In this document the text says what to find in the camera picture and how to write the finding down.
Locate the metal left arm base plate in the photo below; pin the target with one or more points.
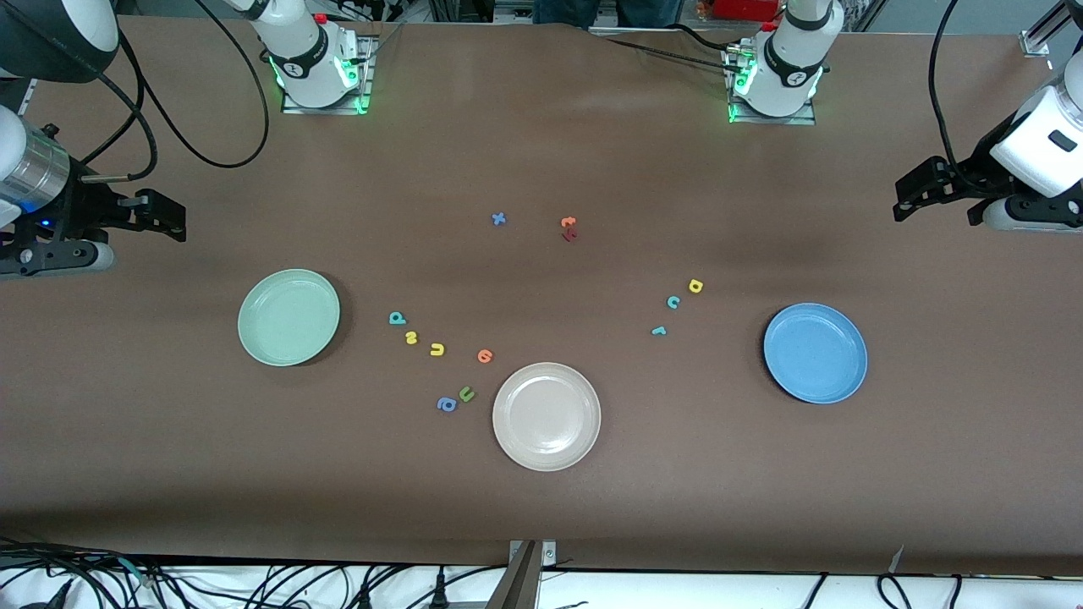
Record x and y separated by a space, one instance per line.
770 120

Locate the red box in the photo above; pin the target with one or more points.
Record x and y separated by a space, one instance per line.
749 8

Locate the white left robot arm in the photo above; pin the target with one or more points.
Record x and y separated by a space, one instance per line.
791 59

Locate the metal corner bracket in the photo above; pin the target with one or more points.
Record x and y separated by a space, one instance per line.
548 554

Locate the dark aluminium frame strut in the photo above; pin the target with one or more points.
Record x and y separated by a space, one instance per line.
516 584

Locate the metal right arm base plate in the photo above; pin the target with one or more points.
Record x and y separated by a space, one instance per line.
367 85

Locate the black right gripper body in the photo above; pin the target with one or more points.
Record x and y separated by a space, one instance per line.
74 205

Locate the beige plate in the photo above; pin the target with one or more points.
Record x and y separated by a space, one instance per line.
546 416

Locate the brown table mat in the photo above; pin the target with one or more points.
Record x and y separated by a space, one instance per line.
541 524

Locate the white paper tab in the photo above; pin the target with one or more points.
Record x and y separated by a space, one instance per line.
896 560

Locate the aluminium frame rail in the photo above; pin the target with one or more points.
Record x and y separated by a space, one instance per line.
25 97

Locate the aluminium frame corner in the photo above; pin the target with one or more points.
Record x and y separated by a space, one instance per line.
1036 42

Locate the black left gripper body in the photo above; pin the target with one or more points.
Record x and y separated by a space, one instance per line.
970 177

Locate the light green plate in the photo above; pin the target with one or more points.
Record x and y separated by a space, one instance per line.
288 317

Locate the blue jeans of person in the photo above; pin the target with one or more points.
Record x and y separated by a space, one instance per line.
592 10

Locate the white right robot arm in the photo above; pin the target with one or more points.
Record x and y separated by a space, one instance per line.
309 59

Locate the blue plate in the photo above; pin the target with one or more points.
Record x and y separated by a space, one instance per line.
815 353

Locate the blue letter a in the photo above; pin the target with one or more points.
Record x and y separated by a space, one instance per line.
441 405

